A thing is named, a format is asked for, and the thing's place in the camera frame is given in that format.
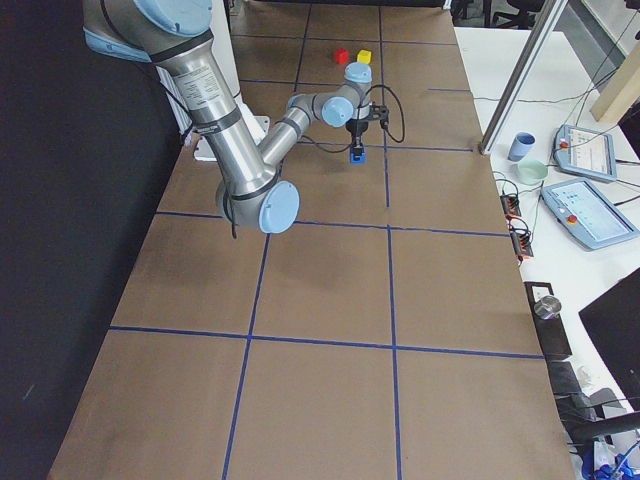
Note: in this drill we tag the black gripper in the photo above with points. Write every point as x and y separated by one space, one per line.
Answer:
358 127

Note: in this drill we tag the blue cube block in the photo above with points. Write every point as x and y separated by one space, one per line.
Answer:
357 161

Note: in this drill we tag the yellow cube block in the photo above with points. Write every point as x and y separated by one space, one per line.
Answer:
364 56

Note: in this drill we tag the red cube block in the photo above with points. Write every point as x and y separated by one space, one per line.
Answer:
340 56

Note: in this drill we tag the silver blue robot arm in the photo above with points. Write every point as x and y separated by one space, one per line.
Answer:
177 36

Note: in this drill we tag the far black orange connector box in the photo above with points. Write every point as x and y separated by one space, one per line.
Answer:
511 206

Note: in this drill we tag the black orange connector box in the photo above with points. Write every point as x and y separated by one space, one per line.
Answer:
511 206
521 242

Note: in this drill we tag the blue plastic cup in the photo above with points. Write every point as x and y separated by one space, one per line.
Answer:
521 145

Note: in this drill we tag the light green bowl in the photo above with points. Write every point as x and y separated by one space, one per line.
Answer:
531 171

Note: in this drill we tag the near black orange connector box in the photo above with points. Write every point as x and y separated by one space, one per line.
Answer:
521 242

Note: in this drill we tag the near teach pendant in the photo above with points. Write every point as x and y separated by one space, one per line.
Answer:
590 218

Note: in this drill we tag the teach pendant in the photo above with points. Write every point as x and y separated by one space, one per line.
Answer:
590 218
585 152

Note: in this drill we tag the far teach pendant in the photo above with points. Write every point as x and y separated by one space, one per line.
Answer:
585 152

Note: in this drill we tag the black block stand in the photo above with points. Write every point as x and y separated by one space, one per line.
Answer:
551 333

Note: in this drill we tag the silver metal cylinder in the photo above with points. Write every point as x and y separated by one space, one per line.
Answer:
547 307

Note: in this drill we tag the wooden board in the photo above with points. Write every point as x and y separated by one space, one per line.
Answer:
621 92

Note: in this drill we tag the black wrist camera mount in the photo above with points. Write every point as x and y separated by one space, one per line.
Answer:
379 113

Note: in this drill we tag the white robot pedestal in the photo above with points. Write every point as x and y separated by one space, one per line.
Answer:
240 100

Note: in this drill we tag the aluminium frame post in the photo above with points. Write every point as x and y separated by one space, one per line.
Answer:
534 45

